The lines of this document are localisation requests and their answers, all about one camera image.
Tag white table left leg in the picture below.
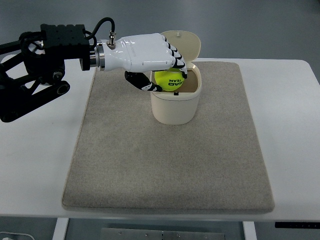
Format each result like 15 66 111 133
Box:
52 217 69 240

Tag cream lidded bin box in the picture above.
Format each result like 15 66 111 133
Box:
150 30 202 125

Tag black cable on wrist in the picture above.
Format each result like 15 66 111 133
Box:
83 17 118 49

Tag grey metal floor plate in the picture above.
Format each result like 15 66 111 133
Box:
99 228 226 240

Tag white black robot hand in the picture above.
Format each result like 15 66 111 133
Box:
89 33 188 92

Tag white table right leg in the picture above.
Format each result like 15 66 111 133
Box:
242 221 257 240

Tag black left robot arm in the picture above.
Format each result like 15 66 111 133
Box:
0 17 188 123

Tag white table leg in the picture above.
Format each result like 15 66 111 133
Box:
52 217 69 240
242 221 257 240

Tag yellow tennis ball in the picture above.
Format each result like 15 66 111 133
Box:
154 68 185 92

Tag beige fabric mat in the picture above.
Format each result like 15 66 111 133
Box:
62 62 275 214

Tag black table control panel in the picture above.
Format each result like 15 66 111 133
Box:
274 221 320 229

